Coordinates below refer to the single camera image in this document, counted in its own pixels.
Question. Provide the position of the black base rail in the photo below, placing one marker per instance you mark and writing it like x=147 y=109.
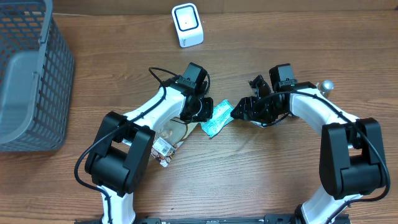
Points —
x=214 y=220

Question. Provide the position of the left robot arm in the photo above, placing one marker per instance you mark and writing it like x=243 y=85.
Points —
x=118 y=158

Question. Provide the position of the yellow juice bottle silver cap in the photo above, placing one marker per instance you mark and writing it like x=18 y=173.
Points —
x=325 y=88

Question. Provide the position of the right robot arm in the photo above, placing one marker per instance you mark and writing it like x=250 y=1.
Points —
x=352 y=164

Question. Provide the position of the white barcode scanner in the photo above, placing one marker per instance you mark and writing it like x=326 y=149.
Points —
x=188 y=25

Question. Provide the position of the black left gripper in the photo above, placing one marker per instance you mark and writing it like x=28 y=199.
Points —
x=208 y=114

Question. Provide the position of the grey plastic mesh basket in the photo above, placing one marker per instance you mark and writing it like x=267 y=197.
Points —
x=37 y=73

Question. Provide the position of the brown white snack packet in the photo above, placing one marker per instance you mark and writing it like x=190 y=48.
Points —
x=169 y=138

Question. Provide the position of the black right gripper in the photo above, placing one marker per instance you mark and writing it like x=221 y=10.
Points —
x=249 y=108

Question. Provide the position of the teal white snack packet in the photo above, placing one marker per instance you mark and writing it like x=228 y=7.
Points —
x=221 y=117

